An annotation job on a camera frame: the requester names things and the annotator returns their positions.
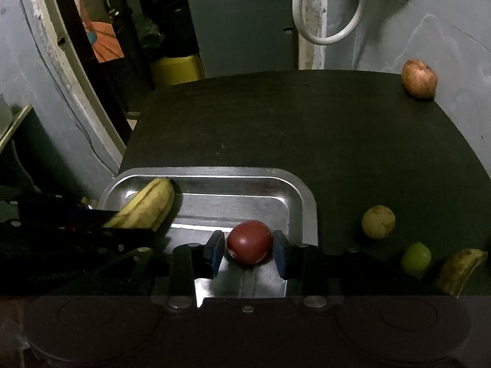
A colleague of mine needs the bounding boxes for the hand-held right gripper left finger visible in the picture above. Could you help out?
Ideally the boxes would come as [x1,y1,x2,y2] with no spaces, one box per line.
[134,230,225,309]

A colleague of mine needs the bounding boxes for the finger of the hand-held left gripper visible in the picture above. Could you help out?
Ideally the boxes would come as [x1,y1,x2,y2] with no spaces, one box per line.
[57,208,158,253]

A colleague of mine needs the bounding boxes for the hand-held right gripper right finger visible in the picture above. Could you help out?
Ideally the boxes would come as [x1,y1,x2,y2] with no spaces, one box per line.
[272,229,363,309]

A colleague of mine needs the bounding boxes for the red tomato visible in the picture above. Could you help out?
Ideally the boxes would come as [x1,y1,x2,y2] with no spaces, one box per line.
[226,220,273,265]

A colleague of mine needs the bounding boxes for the yellow banana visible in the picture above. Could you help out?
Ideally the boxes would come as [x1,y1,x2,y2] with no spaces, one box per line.
[103,177,176,233]

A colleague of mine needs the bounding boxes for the metal tray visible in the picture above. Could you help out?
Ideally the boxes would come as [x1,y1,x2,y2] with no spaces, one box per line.
[97,166,319,299]

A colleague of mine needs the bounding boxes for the pale yellow round fruit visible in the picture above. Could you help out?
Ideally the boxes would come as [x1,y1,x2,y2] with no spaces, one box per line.
[361,205,396,240]

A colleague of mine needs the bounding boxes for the wooden shelf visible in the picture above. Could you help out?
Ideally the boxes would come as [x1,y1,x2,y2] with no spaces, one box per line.
[0,96,33,150]

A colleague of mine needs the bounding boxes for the green lime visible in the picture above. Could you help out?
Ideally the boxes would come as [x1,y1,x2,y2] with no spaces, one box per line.
[400,242,432,279]

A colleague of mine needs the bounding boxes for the yellow container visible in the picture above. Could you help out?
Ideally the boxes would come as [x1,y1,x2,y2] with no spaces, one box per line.
[150,55,205,86]

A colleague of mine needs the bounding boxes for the brown spotted banana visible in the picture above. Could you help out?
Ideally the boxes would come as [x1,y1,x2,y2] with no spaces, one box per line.
[436,248,489,296]

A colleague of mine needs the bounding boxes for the orange cloth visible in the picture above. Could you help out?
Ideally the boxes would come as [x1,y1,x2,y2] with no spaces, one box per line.
[73,0,125,64]

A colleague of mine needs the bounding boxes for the reddish yellow apple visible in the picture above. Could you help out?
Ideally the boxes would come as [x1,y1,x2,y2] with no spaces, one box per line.
[401,59,438,99]

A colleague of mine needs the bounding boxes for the grey cabinet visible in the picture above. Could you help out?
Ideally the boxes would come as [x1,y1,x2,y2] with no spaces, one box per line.
[187,0,300,79]

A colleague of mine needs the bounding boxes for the thin black wall cable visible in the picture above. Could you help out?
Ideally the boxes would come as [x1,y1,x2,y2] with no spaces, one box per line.
[14,0,118,174]

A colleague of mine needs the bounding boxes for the white cable loop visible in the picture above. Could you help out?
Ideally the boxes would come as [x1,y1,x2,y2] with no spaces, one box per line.
[292,0,364,45]

